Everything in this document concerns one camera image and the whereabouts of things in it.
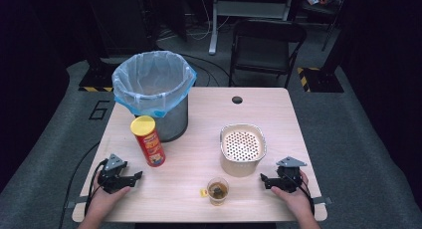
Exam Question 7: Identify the blue plastic bin liner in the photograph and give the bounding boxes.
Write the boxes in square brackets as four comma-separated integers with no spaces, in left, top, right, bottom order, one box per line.
[111,50,198,119]

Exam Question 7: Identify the person's left hand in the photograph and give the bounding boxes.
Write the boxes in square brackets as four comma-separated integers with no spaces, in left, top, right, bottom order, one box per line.
[87,173,132,220]

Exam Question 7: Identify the grey tape strip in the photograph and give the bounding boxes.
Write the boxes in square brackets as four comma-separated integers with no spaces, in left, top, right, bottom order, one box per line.
[67,195,92,209]
[313,196,333,206]

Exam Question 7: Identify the black folding chair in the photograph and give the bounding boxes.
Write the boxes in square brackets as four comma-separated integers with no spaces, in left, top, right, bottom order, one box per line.
[228,19,308,90]

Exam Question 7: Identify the left hand-held gripper cable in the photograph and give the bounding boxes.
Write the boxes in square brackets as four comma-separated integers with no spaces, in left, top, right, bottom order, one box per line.
[84,158,110,217]

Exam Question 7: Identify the beige strainer container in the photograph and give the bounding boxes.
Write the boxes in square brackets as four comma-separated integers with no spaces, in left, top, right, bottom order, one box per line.
[218,122,268,178]

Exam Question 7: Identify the red chip can yellow lid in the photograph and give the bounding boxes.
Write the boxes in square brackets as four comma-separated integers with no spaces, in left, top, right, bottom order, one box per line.
[129,114,166,168]

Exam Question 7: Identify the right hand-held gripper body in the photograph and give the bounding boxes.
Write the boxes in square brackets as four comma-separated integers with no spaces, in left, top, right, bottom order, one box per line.
[276,156,308,194]

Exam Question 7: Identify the white floor cables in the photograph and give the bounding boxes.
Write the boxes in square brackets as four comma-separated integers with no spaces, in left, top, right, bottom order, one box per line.
[158,0,231,42]

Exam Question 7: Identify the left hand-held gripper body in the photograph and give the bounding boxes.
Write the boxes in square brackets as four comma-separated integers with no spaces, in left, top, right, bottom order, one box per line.
[98,153,128,194]

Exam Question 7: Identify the clear plastic cup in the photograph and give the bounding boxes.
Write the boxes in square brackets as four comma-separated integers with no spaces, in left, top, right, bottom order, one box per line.
[206,177,230,207]

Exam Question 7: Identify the right hand-held gripper cable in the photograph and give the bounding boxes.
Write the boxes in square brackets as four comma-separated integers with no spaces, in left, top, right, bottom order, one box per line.
[292,173,316,217]

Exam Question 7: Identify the grey metal trash bin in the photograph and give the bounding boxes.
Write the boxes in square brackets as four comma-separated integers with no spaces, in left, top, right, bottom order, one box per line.
[133,94,189,143]

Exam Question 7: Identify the black floor cable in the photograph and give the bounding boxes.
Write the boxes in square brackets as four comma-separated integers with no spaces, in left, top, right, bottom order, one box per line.
[180,53,233,88]
[58,140,102,229]

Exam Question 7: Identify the black equipment cabinet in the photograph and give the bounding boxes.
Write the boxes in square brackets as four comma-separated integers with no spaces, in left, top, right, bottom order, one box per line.
[83,0,159,58]

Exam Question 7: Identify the black stand base hazard stripe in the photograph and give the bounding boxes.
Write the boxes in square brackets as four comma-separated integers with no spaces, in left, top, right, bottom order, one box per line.
[297,66,345,94]
[78,60,115,93]

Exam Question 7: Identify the person's right hand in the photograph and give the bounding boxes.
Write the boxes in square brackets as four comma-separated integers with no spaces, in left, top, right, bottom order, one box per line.
[270,170,315,220]

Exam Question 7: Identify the white desk frame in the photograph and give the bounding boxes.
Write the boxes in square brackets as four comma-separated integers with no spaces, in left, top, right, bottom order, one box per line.
[208,0,296,56]

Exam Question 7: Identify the hand-held gripper cable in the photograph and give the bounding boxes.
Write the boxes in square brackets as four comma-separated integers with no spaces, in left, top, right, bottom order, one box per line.
[292,173,316,217]
[84,158,110,217]

